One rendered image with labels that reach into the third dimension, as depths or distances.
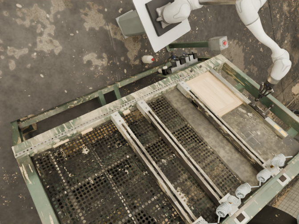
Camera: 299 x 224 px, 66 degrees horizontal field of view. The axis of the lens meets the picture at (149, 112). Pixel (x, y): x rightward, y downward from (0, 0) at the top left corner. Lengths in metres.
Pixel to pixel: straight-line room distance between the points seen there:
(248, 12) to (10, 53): 2.10
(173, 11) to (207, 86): 0.78
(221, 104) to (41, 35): 1.90
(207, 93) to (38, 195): 1.64
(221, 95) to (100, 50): 1.44
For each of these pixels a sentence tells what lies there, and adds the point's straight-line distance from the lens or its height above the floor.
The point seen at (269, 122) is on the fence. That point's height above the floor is 1.54.
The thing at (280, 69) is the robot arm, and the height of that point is 1.66.
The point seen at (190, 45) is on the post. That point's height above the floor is 0.44.
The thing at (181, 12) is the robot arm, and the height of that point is 1.04.
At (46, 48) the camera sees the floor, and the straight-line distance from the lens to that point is 2.65.
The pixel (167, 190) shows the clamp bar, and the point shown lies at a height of 1.53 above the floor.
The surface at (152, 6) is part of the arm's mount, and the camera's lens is 2.23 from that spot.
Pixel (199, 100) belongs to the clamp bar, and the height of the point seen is 1.13.
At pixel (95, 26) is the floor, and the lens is 2.80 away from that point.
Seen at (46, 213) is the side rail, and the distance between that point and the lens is 1.65.
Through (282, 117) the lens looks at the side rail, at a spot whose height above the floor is 1.52.
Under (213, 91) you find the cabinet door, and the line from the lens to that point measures 2.33.
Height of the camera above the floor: 2.62
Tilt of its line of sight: 55 degrees down
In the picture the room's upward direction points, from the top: 112 degrees clockwise
